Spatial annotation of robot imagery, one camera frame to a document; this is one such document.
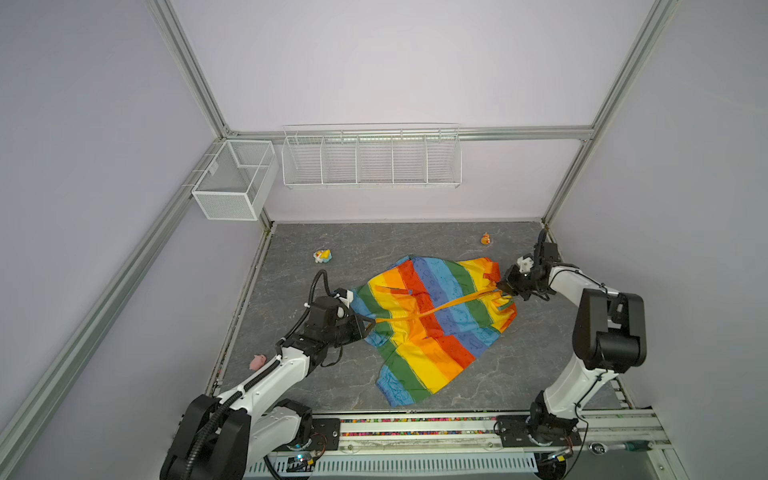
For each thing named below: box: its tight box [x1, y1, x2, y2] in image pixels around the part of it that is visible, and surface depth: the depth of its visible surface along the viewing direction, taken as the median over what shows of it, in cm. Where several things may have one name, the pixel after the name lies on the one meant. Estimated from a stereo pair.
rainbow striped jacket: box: [350, 256, 517, 407], surface depth 93 cm
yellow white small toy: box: [313, 249, 333, 263], surface depth 108 cm
